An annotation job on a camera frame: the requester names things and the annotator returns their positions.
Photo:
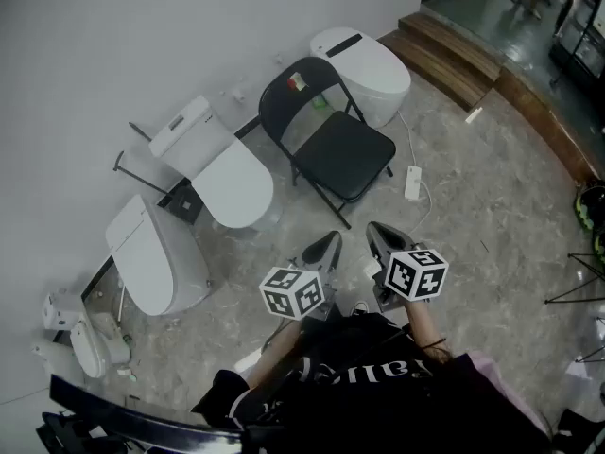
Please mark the white toilet with tank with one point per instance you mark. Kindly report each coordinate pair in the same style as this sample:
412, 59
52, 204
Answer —
231, 182

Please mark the person's black printed shirt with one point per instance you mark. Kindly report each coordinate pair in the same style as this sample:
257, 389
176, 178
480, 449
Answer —
378, 395

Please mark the black folding chair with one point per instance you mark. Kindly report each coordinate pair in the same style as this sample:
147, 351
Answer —
345, 154

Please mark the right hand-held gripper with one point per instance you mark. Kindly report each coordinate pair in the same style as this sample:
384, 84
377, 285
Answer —
416, 277

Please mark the black wrist band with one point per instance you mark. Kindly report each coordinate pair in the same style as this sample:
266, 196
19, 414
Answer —
427, 345

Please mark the red sticker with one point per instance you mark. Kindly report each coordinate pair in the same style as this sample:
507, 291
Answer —
295, 84

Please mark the person's left sneaker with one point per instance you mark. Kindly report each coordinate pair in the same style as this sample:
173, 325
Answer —
360, 308

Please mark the black tripod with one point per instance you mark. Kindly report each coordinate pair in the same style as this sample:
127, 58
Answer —
574, 290

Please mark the wooden steps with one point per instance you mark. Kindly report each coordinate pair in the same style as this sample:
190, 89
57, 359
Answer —
449, 55

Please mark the wooden platform edge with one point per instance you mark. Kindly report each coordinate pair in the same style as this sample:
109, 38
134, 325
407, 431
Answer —
543, 111

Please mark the person's right forearm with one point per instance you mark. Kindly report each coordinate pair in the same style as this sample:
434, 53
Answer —
423, 324

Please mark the small white toilet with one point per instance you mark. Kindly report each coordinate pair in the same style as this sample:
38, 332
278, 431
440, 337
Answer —
90, 348

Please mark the plain white smart toilet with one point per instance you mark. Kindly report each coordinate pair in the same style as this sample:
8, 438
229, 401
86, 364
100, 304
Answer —
151, 253

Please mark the white wall pipe stub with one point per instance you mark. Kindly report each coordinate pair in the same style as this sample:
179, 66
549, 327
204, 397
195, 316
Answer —
237, 95

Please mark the black glass cabinet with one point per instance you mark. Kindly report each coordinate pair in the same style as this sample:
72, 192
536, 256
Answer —
581, 40

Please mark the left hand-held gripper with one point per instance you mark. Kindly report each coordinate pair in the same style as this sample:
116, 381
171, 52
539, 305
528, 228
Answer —
293, 293

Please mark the green black sneaker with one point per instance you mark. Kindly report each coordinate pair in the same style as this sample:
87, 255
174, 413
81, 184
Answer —
600, 246
588, 204

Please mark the person's left forearm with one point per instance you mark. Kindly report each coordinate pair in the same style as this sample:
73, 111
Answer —
283, 353

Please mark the white smart toilet black strip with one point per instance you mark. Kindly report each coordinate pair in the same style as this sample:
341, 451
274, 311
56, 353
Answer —
373, 78

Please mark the black metal rod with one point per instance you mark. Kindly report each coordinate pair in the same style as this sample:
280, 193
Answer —
140, 131
142, 179

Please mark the white power strip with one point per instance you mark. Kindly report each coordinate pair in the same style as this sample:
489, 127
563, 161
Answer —
413, 182

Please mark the small white bar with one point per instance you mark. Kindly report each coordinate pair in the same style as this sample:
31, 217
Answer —
474, 115

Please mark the black square floor bracket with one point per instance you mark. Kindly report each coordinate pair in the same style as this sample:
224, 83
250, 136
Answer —
172, 206

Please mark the green plastic bottle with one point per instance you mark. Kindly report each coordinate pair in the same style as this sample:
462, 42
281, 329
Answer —
319, 102

